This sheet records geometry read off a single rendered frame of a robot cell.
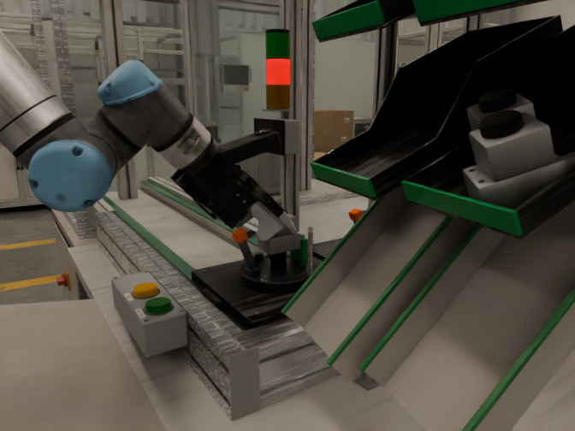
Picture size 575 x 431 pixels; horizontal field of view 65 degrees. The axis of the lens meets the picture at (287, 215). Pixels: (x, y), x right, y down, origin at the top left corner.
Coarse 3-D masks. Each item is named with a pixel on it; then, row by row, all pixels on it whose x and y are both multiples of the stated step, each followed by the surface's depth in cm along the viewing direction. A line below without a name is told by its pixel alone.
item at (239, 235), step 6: (240, 228) 76; (234, 234) 75; (240, 234) 75; (246, 234) 75; (252, 234) 76; (234, 240) 76; (240, 240) 75; (240, 246) 76; (246, 246) 76; (246, 252) 76; (246, 258) 77; (252, 258) 77; (252, 264) 78
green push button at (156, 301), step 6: (150, 300) 72; (156, 300) 72; (162, 300) 72; (168, 300) 72; (150, 306) 70; (156, 306) 70; (162, 306) 71; (168, 306) 71; (150, 312) 70; (156, 312) 70; (162, 312) 71
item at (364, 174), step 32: (480, 32) 59; (512, 32) 55; (544, 32) 48; (416, 64) 58; (448, 64) 60; (480, 64) 46; (416, 96) 59; (448, 96) 61; (480, 96) 47; (384, 128) 58; (416, 128) 57; (448, 128) 46; (320, 160) 56; (352, 160) 57; (384, 160) 52; (416, 160) 46; (384, 192) 45
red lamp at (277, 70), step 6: (270, 60) 92; (276, 60) 91; (282, 60) 92; (288, 60) 93; (270, 66) 92; (276, 66) 92; (282, 66) 92; (288, 66) 93; (270, 72) 92; (276, 72) 92; (282, 72) 92; (288, 72) 93; (270, 78) 93; (276, 78) 92; (282, 78) 92; (288, 78) 94; (270, 84) 93; (276, 84) 93; (282, 84) 93; (288, 84) 94
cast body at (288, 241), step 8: (296, 216) 79; (296, 224) 79; (280, 232) 77; (288, 232) 78; (272, 240) 77; (280, 240) 78; (288, 240) 79; (296, 240) 80; (264, 248) 78; (272, 248) 77; (280, 248) 78; (288, 248) 79; (296, 248) 80
